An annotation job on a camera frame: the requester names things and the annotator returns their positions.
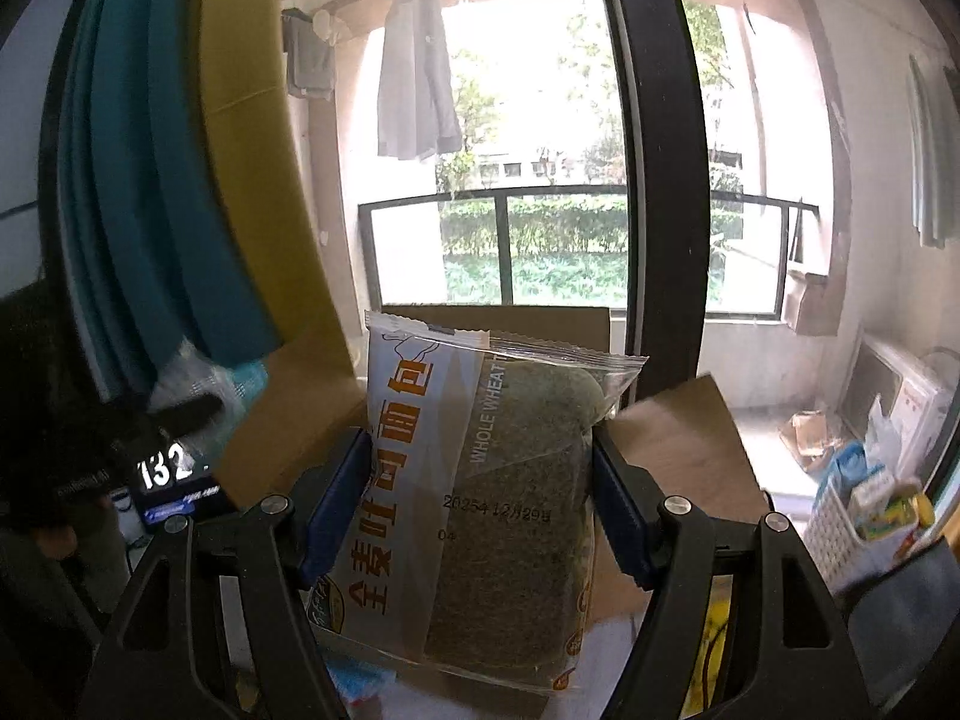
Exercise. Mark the black tablet with clock display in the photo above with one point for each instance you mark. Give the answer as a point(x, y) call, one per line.
point(172, 472)

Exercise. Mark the yellow curtain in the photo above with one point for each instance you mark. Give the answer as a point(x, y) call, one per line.
point(255, 165)

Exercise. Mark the green yellow carton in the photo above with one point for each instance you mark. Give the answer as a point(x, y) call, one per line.
point(896, 510)

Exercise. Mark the light blue snack packet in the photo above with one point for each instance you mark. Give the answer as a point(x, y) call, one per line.
point(225, 382)

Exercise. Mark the hanging grey towel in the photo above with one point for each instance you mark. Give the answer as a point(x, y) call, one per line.
point(930, 165)

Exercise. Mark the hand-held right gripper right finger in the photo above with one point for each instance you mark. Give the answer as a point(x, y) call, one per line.
point(619, 510)

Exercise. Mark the hanging grey cloth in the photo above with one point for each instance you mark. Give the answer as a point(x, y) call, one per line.
point(307, 60)

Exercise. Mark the white washing machine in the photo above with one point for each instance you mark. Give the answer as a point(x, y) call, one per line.
point(915, 397)

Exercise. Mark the brown cardboard box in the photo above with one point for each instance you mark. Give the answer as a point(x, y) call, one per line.
point(300, 427)

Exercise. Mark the leaning cardboard sheet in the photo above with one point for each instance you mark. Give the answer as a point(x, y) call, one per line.
point(810, 300)

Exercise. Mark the teal curtain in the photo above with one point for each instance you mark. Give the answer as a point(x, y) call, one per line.
point(165, 202)

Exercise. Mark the clear whole wheat bread packet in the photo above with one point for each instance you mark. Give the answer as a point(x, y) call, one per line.
point(480, 502)

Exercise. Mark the person's left hand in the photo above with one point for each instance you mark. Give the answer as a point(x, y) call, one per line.
point(56, 542)

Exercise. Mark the white woven basket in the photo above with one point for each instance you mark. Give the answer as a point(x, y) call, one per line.
point(840, 532)

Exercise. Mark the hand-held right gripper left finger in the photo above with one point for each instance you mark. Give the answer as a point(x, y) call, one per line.
point(341, 495)

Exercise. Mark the yellow plastic bag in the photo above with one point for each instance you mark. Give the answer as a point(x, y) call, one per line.
point(712, 652)

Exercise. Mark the black balcony railing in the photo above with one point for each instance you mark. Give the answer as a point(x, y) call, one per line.
point(570, 195)

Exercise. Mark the flat cardboard piece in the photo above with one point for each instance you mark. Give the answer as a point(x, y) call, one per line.
point(806, 431)

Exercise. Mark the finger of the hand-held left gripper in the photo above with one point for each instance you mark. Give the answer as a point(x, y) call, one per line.
point(187, 414)

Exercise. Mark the hanging white shirt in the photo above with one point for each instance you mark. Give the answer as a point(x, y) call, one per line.
point(416, 75)

